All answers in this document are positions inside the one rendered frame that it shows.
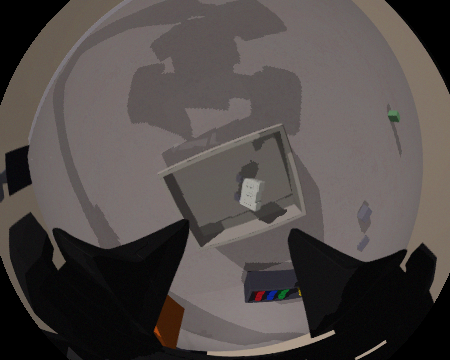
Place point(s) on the small green block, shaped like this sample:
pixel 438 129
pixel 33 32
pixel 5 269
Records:
pixel 393 116

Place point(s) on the green fuse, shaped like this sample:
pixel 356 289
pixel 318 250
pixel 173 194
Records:
pixel 281 294

